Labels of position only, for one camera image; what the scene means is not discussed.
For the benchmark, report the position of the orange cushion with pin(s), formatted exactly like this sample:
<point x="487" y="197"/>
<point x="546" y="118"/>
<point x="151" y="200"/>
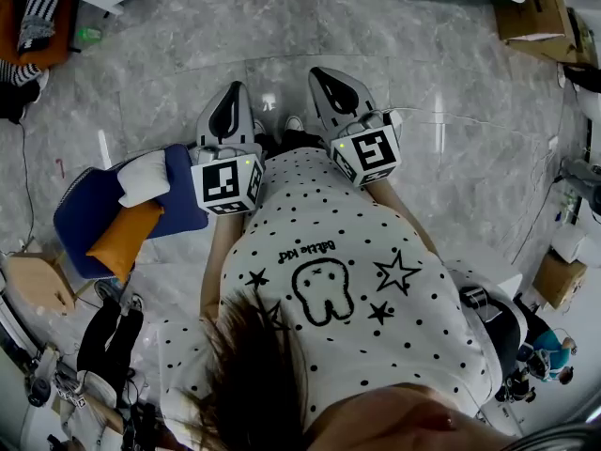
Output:
<point x="44" y="47"/>

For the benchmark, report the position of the small cardboard box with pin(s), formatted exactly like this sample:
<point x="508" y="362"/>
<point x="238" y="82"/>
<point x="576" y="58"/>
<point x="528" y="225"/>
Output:
<point x="559" y="280"/>

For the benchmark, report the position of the striped black white cloth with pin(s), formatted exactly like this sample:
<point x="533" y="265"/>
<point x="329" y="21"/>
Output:
<point x="40" y="17"/>

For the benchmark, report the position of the wooden stool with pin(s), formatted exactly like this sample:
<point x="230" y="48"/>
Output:
<point x="40" y="280"/>

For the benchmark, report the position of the person's white dotted shirt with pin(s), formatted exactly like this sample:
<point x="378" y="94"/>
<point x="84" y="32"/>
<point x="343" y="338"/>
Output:
<point x="347" y="252"/>

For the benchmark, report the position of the person's black trousers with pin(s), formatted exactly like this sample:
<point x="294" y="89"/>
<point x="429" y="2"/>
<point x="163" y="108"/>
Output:
<point x="291" y="141"/>

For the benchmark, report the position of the large cardboard box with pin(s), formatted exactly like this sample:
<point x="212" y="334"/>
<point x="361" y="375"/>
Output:
<point x="535" y="21"/>

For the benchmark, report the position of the green bottle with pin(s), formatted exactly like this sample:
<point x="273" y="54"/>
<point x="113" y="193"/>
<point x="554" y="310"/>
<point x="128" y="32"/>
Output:
<point x="89" y="35"/>

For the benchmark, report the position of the white box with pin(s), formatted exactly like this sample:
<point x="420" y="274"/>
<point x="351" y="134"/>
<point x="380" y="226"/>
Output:
<point x="575" y="247"/>

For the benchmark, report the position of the person's left forearm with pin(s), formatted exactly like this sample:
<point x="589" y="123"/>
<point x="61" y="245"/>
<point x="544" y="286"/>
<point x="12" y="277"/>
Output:
<point x="220" y="261"/>

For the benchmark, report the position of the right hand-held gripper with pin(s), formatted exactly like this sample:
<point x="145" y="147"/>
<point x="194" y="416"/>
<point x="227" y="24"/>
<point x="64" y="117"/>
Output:
<point x="371" y="155"/>

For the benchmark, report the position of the orange pillow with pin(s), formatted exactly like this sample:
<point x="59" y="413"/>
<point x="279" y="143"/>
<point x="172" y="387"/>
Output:
<point x="124" y="237"/>

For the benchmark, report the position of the person's right forearm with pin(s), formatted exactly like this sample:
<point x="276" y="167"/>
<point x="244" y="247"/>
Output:
<point x="401" y="214"/>

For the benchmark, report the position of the blue armchair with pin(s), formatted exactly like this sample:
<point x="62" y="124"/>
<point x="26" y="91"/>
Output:
<point x="89" y="214"/>

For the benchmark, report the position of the white pillow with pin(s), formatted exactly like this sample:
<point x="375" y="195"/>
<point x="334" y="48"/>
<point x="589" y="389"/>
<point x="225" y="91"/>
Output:
<point x="143" y="179"/>

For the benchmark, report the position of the person's white shoe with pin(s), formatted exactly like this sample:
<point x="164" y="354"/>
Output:
<point x="294" y="123"/>
<point x="259" y="127"/>

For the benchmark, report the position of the black waist pack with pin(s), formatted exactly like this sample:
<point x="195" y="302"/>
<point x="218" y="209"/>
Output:
<point x="497" y="327"/>

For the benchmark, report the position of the grey stand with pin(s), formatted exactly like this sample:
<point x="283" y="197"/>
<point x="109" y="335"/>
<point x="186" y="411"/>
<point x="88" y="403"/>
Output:
<point x="582" y="174"/>

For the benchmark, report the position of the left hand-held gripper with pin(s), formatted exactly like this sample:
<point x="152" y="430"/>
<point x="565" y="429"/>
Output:
<point x="224" y="183"/>

